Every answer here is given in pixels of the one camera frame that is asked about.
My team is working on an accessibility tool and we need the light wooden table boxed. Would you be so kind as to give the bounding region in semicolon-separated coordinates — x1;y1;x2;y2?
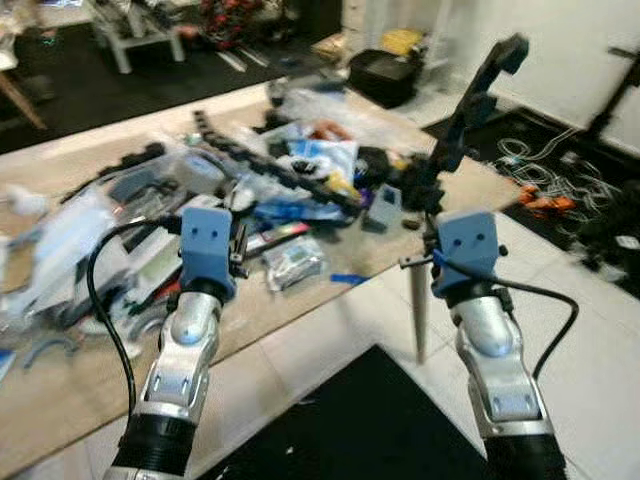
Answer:
0;75;526;476

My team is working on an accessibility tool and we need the grey box with screen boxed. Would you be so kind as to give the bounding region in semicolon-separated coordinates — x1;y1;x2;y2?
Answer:
365;183;403;231

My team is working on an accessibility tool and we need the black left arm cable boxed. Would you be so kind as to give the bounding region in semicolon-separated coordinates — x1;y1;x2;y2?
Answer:
87;215;186;416

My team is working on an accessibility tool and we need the white paper envelope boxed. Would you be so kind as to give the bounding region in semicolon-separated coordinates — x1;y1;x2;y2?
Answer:
15;185;121;321

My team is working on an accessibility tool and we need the clear bubble wrap bag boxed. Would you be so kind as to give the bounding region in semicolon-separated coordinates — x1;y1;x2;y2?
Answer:
270;85;421;151

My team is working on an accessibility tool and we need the flat red black box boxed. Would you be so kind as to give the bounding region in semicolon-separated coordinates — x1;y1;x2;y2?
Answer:
245;220;313;251

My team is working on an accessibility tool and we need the black floor mat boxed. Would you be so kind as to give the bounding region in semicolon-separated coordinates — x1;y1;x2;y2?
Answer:
195;345;501;480

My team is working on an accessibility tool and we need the black bag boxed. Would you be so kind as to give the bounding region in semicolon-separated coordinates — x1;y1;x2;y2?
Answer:
347;48;426;109

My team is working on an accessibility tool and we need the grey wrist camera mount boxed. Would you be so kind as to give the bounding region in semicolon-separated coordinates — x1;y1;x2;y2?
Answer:
432;210;499;298
180;207;236;301

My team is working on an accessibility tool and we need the blue white plastic packet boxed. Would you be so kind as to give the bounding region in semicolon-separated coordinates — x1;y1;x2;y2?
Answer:
285;138;359;186

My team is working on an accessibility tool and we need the small white table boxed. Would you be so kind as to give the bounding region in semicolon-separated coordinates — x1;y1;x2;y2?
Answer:
85;0;186;76

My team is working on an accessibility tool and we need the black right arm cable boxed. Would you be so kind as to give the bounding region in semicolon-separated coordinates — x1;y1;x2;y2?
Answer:
435;255;581;381

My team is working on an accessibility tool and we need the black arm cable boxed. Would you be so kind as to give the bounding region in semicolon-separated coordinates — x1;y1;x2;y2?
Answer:
87;215;186;416
435;255;581;381

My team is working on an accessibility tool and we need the round black pouch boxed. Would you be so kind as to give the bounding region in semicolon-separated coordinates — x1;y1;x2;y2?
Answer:
355;145;401;186

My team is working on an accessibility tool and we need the short black drag chain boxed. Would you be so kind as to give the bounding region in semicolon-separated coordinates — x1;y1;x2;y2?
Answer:
405;33;531;216

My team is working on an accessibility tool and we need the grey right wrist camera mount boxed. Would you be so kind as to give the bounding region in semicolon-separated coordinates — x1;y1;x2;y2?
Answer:
432;210;499;298

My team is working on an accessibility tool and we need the long black drag chain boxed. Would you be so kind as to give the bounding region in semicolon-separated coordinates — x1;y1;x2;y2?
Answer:
190;108;361;211

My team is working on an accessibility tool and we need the silver packet with white device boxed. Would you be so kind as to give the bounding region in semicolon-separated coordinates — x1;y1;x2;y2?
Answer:
262;237;329;293

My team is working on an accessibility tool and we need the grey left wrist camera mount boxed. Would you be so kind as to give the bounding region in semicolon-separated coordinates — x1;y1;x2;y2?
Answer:
180;207;236;301

